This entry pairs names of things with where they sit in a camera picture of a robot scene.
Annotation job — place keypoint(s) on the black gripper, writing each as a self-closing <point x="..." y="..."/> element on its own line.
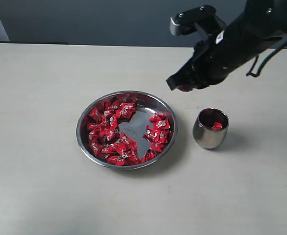
<point x="216" y="57"/>

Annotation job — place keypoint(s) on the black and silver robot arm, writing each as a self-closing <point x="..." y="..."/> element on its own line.
<point x="267" y="20"/>

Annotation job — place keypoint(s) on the steel cup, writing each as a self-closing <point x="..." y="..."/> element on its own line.
<point x="202" y="132"/>

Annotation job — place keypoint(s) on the round steel plate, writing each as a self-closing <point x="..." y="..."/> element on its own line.
<point x="125" y="115"/>

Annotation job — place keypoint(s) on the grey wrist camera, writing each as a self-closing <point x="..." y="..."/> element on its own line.
<point x="202" y="20"/>

